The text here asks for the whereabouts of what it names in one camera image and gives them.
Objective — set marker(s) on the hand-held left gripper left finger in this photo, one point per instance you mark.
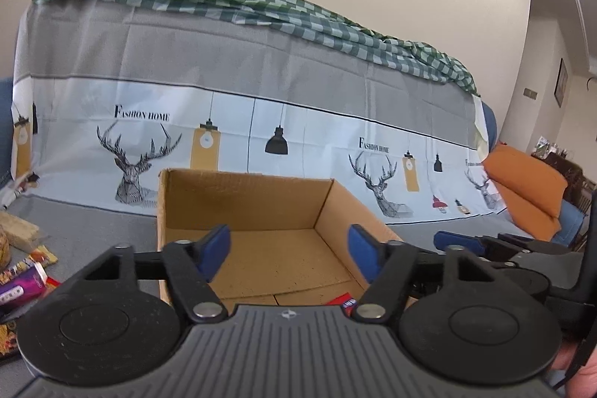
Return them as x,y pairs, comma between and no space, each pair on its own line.
215,249

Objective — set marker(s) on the orange cushion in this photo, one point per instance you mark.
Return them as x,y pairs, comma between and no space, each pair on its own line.
527,179

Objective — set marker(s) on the dark wooden cabinet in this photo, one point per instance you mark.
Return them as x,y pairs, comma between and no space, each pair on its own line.
566,169

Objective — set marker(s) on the small framed wall picture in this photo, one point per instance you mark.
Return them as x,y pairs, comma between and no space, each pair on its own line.
561,82

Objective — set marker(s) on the beige wafer packet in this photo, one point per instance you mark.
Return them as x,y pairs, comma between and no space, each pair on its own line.
18,230

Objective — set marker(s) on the green checked cloth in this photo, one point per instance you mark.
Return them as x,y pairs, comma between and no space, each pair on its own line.
261,1

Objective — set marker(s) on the person's right hand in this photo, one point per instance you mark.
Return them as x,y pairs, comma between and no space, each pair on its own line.
585,381

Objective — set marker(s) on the deer print cloth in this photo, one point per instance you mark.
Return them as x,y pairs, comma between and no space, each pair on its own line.
233,71

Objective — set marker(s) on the wall light switch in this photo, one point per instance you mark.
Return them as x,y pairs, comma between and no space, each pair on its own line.
530,93

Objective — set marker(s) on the red snack packet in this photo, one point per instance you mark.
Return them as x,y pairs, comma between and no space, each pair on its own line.
343,302

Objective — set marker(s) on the clear bag of crackers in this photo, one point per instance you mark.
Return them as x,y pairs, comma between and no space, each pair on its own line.
42,256

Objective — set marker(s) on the purple snack packet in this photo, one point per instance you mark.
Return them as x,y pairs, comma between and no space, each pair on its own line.
21,286

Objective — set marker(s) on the orange patterned snack packet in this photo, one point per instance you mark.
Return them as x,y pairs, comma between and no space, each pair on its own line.
7,339

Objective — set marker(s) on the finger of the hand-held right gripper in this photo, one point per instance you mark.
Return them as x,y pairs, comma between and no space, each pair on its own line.
459,241
536,245

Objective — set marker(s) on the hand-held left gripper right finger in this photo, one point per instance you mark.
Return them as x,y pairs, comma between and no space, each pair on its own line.
364,253

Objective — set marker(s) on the cardboard box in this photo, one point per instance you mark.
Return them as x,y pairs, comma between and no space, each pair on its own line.
280,211

